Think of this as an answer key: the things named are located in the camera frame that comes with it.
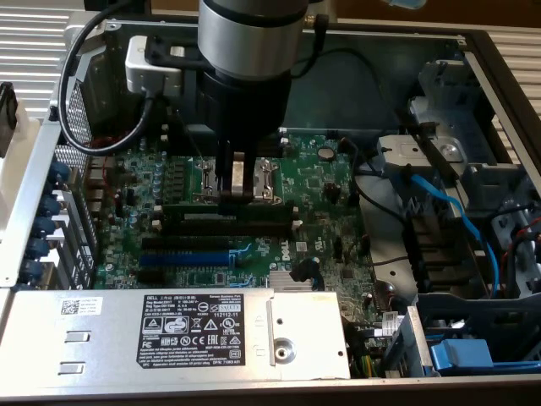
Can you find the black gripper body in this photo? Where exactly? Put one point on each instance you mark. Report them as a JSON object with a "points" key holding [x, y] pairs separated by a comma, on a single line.
{"points": [[247, 110]]}

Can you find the green RAM stick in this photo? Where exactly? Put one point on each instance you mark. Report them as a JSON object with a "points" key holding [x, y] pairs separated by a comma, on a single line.
{"points": [[270, 208]]}

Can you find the black RAM slot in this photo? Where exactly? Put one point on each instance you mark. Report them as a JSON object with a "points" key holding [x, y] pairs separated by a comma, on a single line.
{"points": [[181, 134], [262, 218], [270, 149], [232, 229]]}

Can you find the silver CPU socket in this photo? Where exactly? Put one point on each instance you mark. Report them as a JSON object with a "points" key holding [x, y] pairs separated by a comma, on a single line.
{"points": [[266, 177]]}

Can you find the long black expansion slot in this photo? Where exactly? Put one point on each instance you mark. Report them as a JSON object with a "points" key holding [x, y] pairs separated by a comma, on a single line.
{"points": [[186, 243]]}

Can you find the thin metal locking lever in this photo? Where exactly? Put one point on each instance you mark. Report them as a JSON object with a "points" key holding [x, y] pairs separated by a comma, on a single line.
{"points": [[174, 112]]}

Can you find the green Dell motherboard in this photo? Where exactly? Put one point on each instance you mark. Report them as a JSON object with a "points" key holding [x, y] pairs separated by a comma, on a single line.
{"points": [[313, 199]]}

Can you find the blue expansion slot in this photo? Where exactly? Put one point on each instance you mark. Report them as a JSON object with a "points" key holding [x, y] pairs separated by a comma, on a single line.
{"points": [[181, 258]]}

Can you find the round coin battery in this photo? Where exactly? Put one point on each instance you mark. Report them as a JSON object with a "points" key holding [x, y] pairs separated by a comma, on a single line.
{"points": [[326, 152]]}

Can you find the grey metal PC case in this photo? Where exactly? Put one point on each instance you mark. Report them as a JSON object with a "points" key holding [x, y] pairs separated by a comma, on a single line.
{"points": [[338, 93]]}

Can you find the silver finned chipset heatsink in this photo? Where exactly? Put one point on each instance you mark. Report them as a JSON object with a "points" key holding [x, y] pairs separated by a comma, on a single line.
{"points": [[281, 281]]}

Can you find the short black expansion slot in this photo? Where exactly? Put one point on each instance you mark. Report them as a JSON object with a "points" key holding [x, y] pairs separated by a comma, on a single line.
{"points": [[150, 275]]}

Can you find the grey metal disk bay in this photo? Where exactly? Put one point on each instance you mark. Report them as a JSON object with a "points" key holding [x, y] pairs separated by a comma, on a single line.
{"points": [[406, 150]]}

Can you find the blue plastic tab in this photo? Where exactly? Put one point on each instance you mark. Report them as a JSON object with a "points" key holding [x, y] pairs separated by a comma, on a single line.
{"points": [[43, 226], [59, 172], [39, 247], [33, 268], [50, 206]]}

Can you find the silver power supply unit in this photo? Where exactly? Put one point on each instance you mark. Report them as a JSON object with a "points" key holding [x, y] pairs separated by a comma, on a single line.
{"points": [[105, 334]]}

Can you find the black box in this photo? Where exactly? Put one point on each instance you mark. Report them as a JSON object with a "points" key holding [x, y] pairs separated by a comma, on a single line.
{"points": [[91, 3]]}

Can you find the black plastic bar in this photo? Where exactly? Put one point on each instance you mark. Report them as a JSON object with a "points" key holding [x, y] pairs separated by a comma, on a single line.
{"points": [[439, 156]]}

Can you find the white parts rack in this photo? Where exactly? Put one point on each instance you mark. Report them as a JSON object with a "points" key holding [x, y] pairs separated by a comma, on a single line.
{"points": [[8, 186]]}

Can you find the black computer part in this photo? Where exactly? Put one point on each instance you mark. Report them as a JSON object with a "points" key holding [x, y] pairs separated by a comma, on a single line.
{"points": [[7, 110]]}

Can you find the grey plastic disk bay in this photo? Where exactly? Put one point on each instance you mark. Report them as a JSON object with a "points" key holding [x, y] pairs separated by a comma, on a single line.
{"points": [[486, 304]]}

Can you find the blue plastic latch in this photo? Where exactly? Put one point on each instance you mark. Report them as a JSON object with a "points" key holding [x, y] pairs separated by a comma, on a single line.
{"points": [[465, 353]]}

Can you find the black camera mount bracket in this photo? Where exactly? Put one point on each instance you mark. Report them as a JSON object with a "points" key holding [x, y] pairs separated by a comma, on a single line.
{"points": [[158, 53]]}

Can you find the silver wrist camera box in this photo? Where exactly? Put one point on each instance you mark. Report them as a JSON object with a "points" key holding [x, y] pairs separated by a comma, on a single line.
{"points": [[143, 76]]}

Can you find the black ribbed plastic bracket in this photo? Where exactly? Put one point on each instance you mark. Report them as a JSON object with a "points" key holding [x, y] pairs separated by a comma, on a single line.
{"points": [[439, 254]]}

